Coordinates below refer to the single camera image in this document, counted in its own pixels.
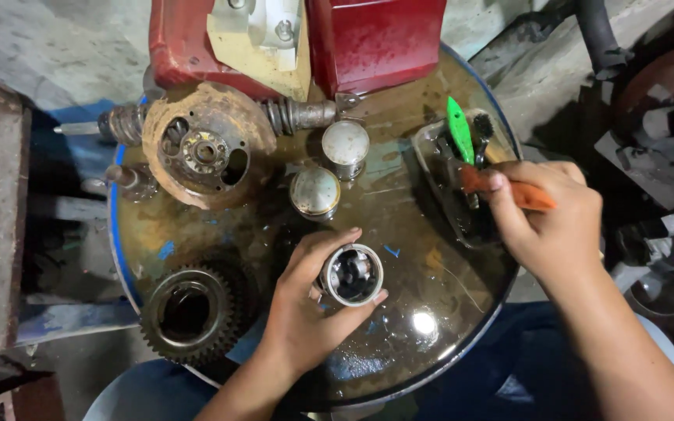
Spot person's right hand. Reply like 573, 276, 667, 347
482, 161, 605, 285

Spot person's left hand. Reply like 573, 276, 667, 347
264, 227, 389, 376

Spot orange handled brush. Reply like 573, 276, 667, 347
460, 164, 558, 212

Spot metal piston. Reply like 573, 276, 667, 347
317, 243, 385, 308

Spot black oily tray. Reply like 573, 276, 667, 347
411, 108, 519, 249

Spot black toothed gear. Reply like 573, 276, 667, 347
140, 262, 251, 367

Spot grey machine parts heap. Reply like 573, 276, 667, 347
594, 35, 674, 319

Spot silver piston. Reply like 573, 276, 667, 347
289, 166, 341, 222
321, 120, 371, 181

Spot blue oil drum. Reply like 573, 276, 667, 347
107, 42, 524, 410

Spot person's blue trousers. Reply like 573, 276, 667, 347
82, 301, 674, 421

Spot rusty round flange plate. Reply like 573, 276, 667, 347
142, 81, 278, 211

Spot rusty threaded shaft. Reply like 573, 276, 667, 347
53, 97, 338, 147

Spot small rusty metal shaft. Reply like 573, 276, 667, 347
105, 164, 159, 202

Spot red metal engine housing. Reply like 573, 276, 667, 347
149, 0, 448, 103

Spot wooden handled black brush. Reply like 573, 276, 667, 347
470, 112, 513, 167

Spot green handled brush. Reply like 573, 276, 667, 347
446, 96, 476, 167

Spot black rubber hose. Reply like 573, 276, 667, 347
574, 0, 633, 80

